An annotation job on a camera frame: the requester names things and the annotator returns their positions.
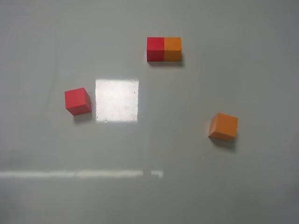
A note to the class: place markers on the red template cube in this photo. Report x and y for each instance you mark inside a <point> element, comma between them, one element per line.
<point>155,49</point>

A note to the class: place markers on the orange template cube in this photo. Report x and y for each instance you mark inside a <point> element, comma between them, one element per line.
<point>172,49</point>

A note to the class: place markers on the loose red cube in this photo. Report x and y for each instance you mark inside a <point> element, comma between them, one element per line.
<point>77,101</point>

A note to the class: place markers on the loose orange cube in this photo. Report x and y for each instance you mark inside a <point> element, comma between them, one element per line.
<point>223,127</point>

